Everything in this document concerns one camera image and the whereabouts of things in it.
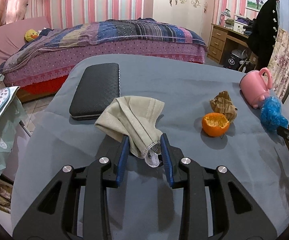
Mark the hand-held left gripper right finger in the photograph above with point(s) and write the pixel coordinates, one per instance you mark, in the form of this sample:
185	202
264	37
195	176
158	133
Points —
166	160

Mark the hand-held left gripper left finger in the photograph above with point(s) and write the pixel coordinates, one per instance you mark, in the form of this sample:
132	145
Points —
122	160

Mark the beige face mask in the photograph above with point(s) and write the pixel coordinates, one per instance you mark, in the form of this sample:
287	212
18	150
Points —
134	120

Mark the blue plastic shoe cover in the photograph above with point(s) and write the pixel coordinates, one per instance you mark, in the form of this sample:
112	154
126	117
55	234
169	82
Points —
272	115

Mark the hollow orange peel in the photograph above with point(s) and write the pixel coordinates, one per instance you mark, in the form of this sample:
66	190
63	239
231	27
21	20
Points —
214	126

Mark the pink mug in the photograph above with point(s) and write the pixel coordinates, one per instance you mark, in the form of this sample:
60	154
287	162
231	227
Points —
254	90

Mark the black textured case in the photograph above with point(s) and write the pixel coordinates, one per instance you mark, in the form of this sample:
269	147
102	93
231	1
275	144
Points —
97	90

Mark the crumpled brown paper bag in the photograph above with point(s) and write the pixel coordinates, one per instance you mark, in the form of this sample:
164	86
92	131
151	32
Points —
224	105

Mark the floral curtain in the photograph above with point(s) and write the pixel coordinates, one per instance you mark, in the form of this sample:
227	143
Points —
283	60

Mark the black bag with white label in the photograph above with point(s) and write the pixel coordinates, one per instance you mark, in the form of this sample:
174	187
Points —
234	60

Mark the bed with pink sheet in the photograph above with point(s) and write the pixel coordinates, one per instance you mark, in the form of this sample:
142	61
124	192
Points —
109	52

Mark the black hanging coat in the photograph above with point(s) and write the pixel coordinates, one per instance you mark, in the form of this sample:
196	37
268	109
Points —
264	30

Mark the green cloth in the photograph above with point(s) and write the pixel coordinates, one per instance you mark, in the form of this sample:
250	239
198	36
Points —
2	140

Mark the wooden desk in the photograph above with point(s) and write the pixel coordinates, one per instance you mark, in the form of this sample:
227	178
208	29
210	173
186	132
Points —
217	42

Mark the purple blue patchwork blanket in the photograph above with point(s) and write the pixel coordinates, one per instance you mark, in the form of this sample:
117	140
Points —
124	31

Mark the desk lamp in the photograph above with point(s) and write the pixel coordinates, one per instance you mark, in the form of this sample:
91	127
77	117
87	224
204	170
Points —
225	15

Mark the cream wardrobe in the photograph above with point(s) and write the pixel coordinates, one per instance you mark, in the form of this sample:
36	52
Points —
179	17

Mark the yellow duck plush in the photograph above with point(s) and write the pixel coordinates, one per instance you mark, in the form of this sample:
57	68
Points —
30	35

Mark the small framed wall picture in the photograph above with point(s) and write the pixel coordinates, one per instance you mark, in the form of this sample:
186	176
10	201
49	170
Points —
255	1

